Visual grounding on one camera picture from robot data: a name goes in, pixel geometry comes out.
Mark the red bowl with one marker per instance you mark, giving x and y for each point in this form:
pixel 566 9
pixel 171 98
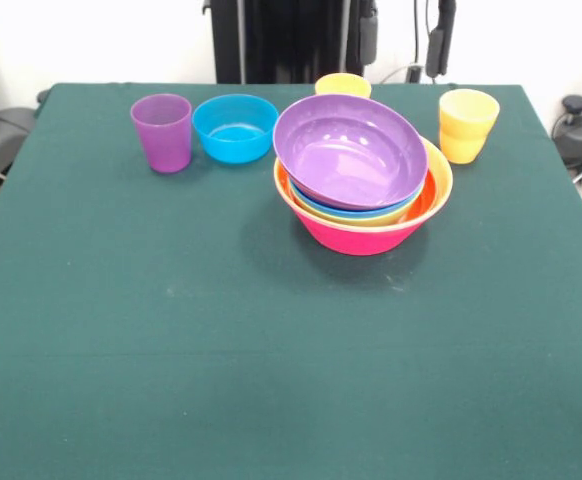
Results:
pixel 426 195

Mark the orange cup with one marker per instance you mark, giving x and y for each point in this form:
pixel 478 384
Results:
pixel 343 85

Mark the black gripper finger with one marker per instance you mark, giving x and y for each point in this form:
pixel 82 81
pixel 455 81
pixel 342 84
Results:
pixel 368 35
pixel 440 45

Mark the purple cup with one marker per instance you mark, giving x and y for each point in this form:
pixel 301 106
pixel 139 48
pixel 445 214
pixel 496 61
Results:
pixel 163 135

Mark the small blue bowl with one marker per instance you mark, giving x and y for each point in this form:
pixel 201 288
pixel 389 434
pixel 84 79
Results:
pixel 233 135

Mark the pink bowl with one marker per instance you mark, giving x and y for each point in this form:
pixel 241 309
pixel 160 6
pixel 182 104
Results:
pixel 366 242

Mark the green bowl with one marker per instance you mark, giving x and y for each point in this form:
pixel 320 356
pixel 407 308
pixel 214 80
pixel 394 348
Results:
pixel 351 220

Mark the dark green table cloth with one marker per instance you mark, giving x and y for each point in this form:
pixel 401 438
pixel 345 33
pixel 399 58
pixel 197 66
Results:
pixel 291 375

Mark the purple bowl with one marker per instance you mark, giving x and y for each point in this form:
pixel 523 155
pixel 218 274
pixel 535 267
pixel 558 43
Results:
pixel 351 150

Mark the yellow cup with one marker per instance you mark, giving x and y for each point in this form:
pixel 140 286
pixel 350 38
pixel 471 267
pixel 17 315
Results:
pixel 466 125

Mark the large orange bowl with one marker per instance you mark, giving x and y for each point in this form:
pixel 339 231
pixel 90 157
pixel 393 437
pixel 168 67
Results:
pixel 443 170

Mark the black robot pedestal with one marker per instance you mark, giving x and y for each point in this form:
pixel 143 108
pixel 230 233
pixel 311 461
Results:
pixel 281 40

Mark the large blue bowl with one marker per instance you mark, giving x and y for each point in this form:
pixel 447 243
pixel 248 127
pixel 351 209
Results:
pixel 341 211

